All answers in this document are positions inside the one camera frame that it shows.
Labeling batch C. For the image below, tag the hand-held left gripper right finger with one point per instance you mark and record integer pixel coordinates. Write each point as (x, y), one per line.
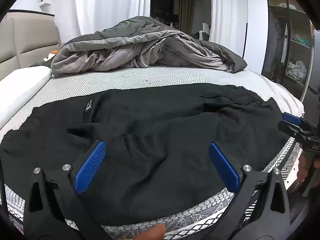
(223, 167)

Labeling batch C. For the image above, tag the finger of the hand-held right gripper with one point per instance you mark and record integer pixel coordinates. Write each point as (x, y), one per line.
(291, 118)
(290, 128)

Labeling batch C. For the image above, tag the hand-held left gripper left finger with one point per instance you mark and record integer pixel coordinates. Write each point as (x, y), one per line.
(88, 167)

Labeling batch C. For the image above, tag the black pants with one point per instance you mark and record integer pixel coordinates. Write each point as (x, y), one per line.
(150, 130)

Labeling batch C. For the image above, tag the person's right hand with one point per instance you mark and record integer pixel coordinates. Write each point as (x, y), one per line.
(303, 166)

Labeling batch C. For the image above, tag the person's left hand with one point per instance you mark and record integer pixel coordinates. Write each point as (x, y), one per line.
(155, 233)

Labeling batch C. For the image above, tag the glass door wardrobe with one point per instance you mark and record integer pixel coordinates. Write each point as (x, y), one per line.
(295, 55)

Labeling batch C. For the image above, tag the white patterned mattress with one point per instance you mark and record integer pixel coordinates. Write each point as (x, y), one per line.
(125, 78)

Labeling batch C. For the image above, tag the white pillow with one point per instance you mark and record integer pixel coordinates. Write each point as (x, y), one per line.
(20, 90)

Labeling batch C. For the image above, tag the orange white plush toy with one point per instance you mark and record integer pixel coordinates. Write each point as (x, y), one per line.
(52, 54)

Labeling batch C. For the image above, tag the grey duvet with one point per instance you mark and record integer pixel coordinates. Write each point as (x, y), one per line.
(125, 50)

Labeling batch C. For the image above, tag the white chair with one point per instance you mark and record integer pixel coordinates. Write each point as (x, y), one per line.
(205, 28)

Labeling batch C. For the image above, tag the white curtain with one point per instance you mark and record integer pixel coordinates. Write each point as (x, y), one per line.
(225, 10)
(105, 5)

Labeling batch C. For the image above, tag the beige padded headboard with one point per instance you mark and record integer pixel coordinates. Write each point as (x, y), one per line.
(32, 40)

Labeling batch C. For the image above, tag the brown curtain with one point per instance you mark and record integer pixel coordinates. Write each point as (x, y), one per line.
(185, 12)

